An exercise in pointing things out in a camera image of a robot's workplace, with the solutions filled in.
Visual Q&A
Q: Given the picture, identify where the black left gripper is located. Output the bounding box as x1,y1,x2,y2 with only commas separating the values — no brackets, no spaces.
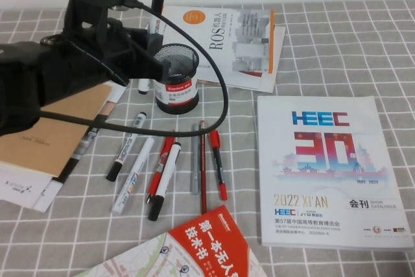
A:
41,16,172,88

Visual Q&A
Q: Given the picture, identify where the black mesh pen holder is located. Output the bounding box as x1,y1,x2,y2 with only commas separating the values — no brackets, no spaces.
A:
152,43,199,115

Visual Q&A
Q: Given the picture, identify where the red ballpoint pen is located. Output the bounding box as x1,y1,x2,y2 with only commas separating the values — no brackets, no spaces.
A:
146,130,177,205

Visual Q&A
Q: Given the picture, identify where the grey pen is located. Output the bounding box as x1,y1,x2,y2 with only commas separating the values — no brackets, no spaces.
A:
191,123,200,196

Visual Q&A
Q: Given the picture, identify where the red and black marker pen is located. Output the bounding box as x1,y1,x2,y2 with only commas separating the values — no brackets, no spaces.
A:
207,128,228,201

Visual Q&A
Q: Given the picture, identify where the white brochure with photo print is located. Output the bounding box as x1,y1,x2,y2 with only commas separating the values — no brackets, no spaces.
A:
60,84,127,184

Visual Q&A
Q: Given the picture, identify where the white ROS book orange spine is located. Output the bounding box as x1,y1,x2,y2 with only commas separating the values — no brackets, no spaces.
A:
160,6,276,75

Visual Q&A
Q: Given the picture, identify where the white marker with black cap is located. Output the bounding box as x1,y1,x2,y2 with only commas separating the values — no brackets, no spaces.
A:
148,141,182,222
106,112,147,183

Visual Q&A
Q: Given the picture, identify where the white booklet with red mark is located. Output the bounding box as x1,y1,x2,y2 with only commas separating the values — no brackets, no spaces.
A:
196,23,287,94

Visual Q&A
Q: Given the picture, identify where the dark red pencil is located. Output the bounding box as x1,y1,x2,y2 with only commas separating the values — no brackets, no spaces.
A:
198,120,208,215

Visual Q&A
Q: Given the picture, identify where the white paint marker colourful print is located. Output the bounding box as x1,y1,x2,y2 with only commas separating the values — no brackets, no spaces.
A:
112,136,155,215

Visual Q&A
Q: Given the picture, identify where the brown kraft notebook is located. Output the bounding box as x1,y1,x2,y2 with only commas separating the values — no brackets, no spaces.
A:
0,82,113,179

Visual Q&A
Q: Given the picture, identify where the grey checked tablecloth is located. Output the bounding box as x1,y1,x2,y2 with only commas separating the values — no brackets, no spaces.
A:
0,0,415,277

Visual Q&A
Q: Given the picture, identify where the white paper with black logo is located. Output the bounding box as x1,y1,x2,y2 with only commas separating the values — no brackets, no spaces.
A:
0,163,64,213

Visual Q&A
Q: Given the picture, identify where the red book with map cover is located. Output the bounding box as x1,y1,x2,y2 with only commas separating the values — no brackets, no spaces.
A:
74,204,268,277

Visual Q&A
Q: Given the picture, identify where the white HEEC show catalogue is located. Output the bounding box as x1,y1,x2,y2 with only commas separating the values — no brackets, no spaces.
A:
256,95,415,252

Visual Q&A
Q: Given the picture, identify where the black camera cable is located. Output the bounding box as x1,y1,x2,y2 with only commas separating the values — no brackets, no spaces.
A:
38,0,228,137

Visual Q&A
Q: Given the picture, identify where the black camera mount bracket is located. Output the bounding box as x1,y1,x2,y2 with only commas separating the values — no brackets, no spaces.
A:
63,0,113,43

